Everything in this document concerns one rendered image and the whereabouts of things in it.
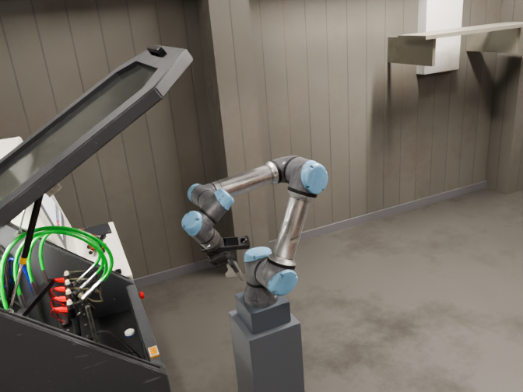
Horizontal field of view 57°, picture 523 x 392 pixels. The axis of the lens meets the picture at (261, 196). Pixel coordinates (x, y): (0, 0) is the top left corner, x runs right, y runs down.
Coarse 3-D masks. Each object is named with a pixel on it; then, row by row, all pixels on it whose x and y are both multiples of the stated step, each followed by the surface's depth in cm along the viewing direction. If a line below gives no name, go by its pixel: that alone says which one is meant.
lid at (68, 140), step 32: (128, 64) 183; (160, 64) 148; (96, 96) 181; (128, 96) 147; (160, 96) 131; (64, 128) 169; (96, 128) 131; (0, 160) 184; (32, 160) 158; (64, 160) 126; (0, 192) 149; (32, 192) 125; (0, 224) 124
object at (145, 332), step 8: (128, 288) 215; (128, 296) 209; (136, 296) 208; (136, 304) 202; (136, 312) 197; (144, 312) 196; (136, 320) 192; (144, 320) 191; (144, 328) 186; (144, 336) 181; (152, 336) 181; (144, 344) 177; (152, 344) 177; (152, 360) 168; (160, 360) 168
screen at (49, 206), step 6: (48, 198) 238; (42, 204) 213; (48, 204) 230; (54, 204) 249; (48, 210) 221; (54, 210) 239; (60, 210) 258; (48, 216) 214; (54, 216) 230; (60, 216) 247; (54, 222) 222; (60, 222) 237; (60, 234) 221; (66, 246) 223
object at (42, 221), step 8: (0, 144) 235; (8, 144) 234; (16, 144) 232; (0, 152) 218; (8, 152) 217; (32, 208) 195; (40, 208) 207; (16, 216) 194; (24, 216) 195; (40, 216) 199; (64, 216) 264; (16, 224) 195; (24, 224) 196; (40, 224) 198; (48, 224) 207; (48, 240) 201; (56, 240) 207; (72, 240) 252; (72, 248) 240
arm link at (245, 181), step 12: (288, 156) 191; (264, 168) 188; (276, 168) 189; (228, 180) 181; (240, 180) 182; (252, 180) 184; (264, 180) 187; (276, 180) 190; (192, 192) 177; (228, 192) 180; (240, 192) 184
